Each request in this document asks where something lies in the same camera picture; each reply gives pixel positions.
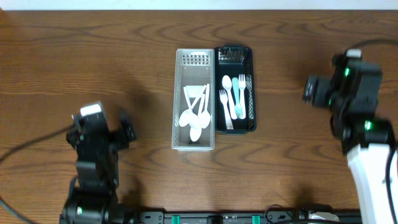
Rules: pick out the clear white plastic basket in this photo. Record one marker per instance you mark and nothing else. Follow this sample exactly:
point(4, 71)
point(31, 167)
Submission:
point(193, 67)

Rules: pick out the white plastic fork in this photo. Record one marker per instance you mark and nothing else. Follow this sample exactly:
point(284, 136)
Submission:
point(238, 107)
point(224, 101)
point(242, 86)

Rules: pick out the white plastic spoon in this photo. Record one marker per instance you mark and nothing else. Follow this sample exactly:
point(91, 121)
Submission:
point(205, 116)
point(194, 93)
point(196, 133)
point(227, 85)
point(192, 118)

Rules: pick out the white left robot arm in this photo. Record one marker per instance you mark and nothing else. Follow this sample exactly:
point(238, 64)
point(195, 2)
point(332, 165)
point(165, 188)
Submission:
point(92, 195)

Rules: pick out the black aluminium rail with clips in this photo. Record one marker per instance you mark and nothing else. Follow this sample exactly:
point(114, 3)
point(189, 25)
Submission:
point(310, 213)

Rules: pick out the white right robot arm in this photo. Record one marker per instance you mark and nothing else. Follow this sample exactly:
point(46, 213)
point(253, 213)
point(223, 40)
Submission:
point(367, 141)

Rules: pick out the dark green plastic basket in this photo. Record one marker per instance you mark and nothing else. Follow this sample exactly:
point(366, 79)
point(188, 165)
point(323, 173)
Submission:
point(233, 60)

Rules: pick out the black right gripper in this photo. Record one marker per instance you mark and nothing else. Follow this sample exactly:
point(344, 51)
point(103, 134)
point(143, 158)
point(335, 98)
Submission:
point(315, 91)

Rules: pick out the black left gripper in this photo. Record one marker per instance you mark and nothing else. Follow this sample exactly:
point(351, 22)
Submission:
point(111, 137)

